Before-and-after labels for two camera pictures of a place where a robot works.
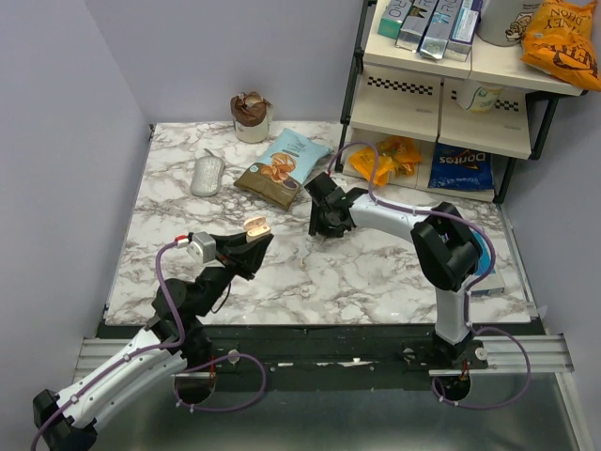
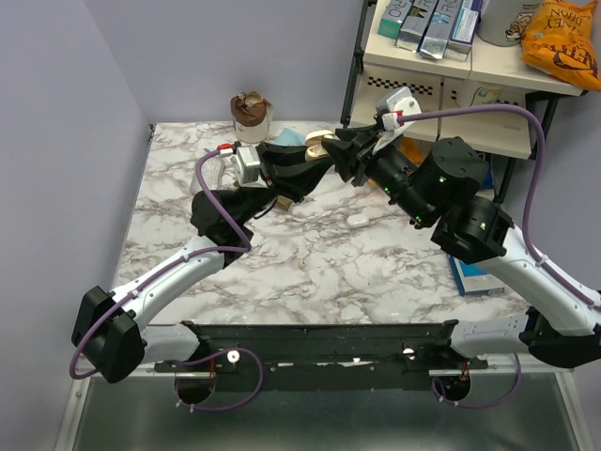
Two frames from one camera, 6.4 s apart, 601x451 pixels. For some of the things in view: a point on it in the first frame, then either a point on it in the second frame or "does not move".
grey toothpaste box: x=415 y=24 does not move
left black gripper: x=240 y=257 → x=286 y=173
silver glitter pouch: x=207 y=174 does not move
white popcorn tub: x=503 y=23 does not move
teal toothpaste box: x=392 y=15 does not move
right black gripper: x=315 y=224 → x=346 y=155
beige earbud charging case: x=255 y=227 → x=315 y=147
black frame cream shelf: x=445 y=127 does not move
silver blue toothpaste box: x=439 y=27 does not move
